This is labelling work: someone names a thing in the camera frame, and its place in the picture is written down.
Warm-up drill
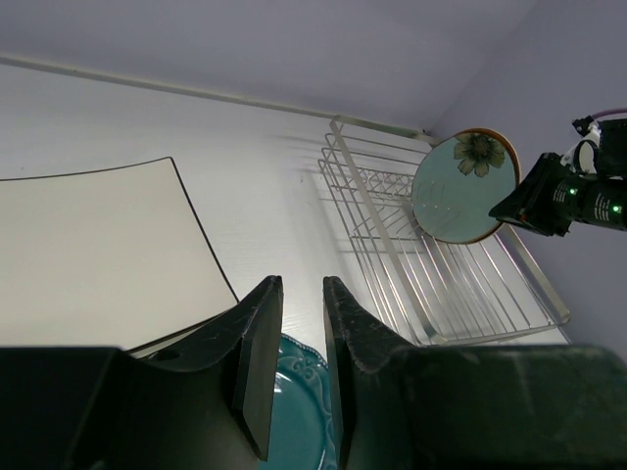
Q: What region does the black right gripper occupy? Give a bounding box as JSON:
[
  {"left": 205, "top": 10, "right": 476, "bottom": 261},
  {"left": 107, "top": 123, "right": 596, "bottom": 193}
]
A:
[{"left": 489, "top": 153, "right": 572, "bottom": 237}]

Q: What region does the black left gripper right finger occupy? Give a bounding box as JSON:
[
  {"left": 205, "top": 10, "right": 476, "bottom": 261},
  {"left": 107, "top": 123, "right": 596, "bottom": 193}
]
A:
[{"left": 320, "top": 275, "right": 417, "bottom": 470}]

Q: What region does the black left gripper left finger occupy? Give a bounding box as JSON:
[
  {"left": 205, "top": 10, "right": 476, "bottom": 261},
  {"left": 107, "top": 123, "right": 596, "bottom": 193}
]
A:
[{"left": 126, "top": 274, "right": 286, "bottom": 462}]

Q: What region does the white square plate black rim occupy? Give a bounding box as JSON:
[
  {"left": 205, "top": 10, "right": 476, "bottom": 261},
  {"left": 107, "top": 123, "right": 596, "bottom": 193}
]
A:
[{"left": 125, "top": 298, "right": 241, "bottom": 358}]

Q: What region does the light blue flower plate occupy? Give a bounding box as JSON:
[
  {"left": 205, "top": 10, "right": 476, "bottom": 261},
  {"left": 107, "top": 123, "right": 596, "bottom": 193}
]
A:
[{"left": 410, "top": 128, "right": 521, "bottom": 245}]

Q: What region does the teal scalloped plate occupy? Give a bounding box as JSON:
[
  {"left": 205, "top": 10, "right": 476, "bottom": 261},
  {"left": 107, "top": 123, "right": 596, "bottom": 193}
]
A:
[{"left": 259, "top": 335, "right": 337, "bottom": 470}]

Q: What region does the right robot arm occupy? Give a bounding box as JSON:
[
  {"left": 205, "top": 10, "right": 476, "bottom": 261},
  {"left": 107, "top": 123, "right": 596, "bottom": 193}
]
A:
[{"left": 489, "top": 109, "right": 626, "bottom": 237}]

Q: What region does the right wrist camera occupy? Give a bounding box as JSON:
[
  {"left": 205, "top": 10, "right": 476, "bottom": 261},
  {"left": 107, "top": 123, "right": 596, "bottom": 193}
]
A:
[{"left": 560, "top": 116, "right": 601, "bottom": 174}]

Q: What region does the wire dish rack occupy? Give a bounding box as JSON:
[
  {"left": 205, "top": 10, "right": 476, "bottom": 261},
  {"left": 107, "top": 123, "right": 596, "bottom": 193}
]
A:
[{"left": 318, "top": 116, "right": 570, "bottom": 346}]

